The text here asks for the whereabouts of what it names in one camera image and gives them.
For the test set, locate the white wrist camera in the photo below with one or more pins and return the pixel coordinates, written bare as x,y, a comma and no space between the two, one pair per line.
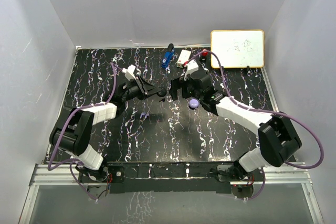
191,67
129,72

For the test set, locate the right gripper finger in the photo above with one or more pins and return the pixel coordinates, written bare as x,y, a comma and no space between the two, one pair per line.
173,92
177,83

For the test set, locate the black front base bar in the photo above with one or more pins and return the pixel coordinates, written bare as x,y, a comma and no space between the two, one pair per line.
163,177

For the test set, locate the white board wooden frame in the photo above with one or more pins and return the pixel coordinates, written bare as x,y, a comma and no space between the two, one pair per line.
238,48

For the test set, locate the blue black tool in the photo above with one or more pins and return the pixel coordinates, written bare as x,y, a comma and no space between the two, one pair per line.
169,52

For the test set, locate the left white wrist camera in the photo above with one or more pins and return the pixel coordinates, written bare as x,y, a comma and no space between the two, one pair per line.
129,72

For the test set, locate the white rectangular box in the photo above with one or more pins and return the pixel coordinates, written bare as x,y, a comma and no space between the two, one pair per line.
183,57

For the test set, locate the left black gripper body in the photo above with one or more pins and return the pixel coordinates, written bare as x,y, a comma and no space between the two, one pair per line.
133,91

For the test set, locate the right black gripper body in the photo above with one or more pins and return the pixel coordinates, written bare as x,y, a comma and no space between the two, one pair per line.
189,91

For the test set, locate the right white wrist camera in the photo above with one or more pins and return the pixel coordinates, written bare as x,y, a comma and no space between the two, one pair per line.
191,67

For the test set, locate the black earbud charging case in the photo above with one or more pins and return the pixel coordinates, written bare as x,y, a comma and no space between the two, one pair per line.
162,93

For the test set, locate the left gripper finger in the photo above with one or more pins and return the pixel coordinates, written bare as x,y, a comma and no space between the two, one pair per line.
146,87
150,93

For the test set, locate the red emergency button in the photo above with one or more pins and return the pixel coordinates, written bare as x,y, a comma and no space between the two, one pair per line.
203,56

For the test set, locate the purple round earbud case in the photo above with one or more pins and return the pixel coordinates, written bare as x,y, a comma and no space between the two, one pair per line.
193,104

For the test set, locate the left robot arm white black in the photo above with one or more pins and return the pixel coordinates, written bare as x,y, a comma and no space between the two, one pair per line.
72,131

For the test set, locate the aluminium frame rail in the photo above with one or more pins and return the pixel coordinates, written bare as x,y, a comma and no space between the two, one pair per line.
171,193

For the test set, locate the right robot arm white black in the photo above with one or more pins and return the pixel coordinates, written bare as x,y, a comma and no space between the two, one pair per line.
278,139

